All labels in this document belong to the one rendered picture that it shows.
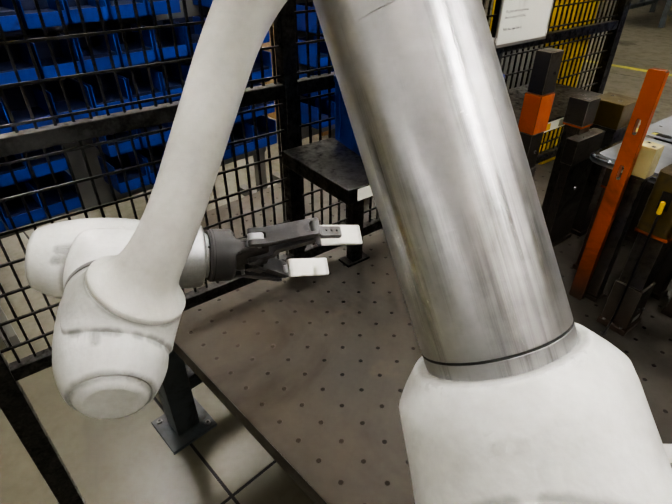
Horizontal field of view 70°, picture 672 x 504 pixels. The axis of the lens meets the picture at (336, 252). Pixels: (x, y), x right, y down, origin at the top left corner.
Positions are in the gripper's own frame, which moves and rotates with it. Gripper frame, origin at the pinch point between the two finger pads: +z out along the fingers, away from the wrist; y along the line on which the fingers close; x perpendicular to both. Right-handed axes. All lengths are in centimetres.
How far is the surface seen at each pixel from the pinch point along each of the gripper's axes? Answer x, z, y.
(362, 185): -12.3, 7.4, 0.1
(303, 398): 20.2, -1.9, 20.4
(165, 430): 18, -19, 114
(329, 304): 0.4, 11.2, 31.6
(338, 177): -15.5, 4.7, 3.1
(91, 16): -123, -39, 81
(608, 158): -16, 62, -8
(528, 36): -61, 69, 3
